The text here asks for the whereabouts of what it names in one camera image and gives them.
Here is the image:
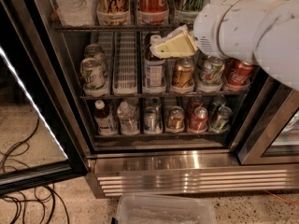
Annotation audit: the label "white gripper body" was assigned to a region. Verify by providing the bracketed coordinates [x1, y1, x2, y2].
[193, 0, 265, 64]

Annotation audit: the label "clear water bottle top left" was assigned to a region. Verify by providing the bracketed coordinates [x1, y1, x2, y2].
[55, 0, 95, 26]

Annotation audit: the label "silver can bottom shelf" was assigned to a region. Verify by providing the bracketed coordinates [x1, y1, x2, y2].
[144, 106, 162, 134]

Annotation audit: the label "gold can middle shelf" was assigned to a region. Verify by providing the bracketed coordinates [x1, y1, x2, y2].
[172, 57, 194, 88]

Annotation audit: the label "iced tea bottle middle shelf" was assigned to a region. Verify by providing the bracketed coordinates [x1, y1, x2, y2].
[144, 31, 165, 89]

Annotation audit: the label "right fridge door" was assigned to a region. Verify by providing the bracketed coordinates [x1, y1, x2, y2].
[238, 85, 299, 165]

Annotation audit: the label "red can bottom shelf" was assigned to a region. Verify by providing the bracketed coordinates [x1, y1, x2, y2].
[188, 106, 208, 133]

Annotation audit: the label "water bottle bottom shelf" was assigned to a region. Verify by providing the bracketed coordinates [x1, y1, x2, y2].
[117, 101, 139, 135]

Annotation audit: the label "open glass fridge door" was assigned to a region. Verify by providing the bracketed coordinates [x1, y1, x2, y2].
[0, 0, 88, 196]

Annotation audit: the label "green can bottom shelf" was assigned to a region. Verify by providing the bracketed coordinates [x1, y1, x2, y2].
[209, 106, 233, 133]

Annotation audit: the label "steel fridge base grille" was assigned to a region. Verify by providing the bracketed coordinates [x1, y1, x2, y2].
[86, 150, 299, 199]

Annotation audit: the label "rear green can left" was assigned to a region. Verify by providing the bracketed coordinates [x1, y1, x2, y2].
[84, 43, 107, 77]

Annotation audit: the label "clear plastic bin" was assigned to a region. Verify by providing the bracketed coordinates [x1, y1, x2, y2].
[111, 194, 217, 224]

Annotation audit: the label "front red cola can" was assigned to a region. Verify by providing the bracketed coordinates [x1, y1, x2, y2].
[227, 60, 254, 86]

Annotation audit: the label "orange floor cable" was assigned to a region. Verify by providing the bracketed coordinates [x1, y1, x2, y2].
[264, 189, 299, 207]

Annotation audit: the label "tea bottle bottom shelf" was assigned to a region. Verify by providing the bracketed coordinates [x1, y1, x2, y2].
[94, 100, 118, 136]

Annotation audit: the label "front green 7up can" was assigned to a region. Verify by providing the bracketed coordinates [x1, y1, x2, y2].
[80, 58, 105, 91]

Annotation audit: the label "gold can bottom shelf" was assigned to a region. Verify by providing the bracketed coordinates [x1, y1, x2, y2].
[166, 106, 185, 132]

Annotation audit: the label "black floor cables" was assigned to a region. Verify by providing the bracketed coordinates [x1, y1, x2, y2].
[0, 115, 71, 224]

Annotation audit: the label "front green white can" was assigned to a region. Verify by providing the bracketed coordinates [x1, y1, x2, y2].
[199, 56, 224, 85]

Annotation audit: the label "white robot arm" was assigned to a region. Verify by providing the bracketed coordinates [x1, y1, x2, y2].
[150, 0, 299, 91]

